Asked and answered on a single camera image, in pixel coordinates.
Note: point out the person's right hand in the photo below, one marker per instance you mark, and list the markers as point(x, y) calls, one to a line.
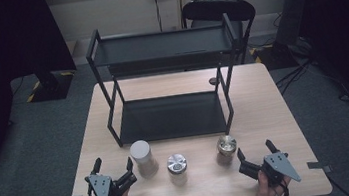
point(265, 193)

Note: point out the black metal two-tier rack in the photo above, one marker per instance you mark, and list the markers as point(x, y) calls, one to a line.
point(171, 116)

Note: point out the short silver-lid jar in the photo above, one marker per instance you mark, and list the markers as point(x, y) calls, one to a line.
point(176, 165)

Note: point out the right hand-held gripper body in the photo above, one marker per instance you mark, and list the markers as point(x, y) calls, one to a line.
point(280, 165)

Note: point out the black chair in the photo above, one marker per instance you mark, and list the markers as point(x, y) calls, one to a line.
point(218, 9)

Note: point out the dark brass-lid jar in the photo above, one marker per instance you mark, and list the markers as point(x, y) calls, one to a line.
point(226, 145)

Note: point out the small dark round disc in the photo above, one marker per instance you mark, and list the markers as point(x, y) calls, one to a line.
point(213, 80)

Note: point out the grey stand with black base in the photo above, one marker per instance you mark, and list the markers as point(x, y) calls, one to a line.
point(289, 13)

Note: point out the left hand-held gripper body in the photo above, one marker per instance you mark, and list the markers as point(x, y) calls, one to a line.
point(101, 187)

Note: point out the black stand base yellow tape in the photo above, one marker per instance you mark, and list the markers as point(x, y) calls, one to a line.
point(55, 87)

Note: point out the tall white-lid jar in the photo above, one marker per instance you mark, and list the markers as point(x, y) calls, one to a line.
point(142, 155)

